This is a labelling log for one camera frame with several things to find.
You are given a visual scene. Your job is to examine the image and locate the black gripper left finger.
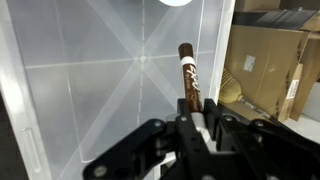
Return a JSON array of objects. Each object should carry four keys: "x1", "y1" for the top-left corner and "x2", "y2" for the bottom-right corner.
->
[{"x1": 83, "y1": 98, "x2": 208, "y2": 180}]

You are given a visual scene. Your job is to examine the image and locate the straw broom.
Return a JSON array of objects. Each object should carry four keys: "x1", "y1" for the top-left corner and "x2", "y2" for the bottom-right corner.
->
[{"x1": 217, "y1": 68, "x2": 272, "y2": 120}]

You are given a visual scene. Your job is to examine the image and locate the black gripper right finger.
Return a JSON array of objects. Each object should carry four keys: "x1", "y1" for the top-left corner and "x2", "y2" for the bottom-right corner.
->
[{"x1": 203, "y1": 98, "x2": 320, "y2": 180}]

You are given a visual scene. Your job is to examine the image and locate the large open cardboard box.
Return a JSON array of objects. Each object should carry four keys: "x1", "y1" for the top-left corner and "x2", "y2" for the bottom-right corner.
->
[{"x1": 223, "y1": 24, "x2": 312, "y2": 123}]

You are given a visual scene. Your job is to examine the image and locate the large clear plastic bin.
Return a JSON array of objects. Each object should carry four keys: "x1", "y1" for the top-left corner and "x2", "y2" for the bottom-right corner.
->
[{"x1": 0, "y1": 0, "x2": 236, "y2": 180}]

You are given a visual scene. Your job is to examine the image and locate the narrow cardboard box with label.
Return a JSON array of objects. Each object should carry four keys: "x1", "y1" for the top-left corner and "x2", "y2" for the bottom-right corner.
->
[{"x1": 285, "y1": 31, "x2": 320, "y2": 122}]

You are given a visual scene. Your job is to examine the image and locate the light blue plastic cup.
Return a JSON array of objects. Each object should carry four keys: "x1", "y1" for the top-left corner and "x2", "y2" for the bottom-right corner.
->
[{"x1": 157, "y1": 0, "x2": 195, "y2": 8}]

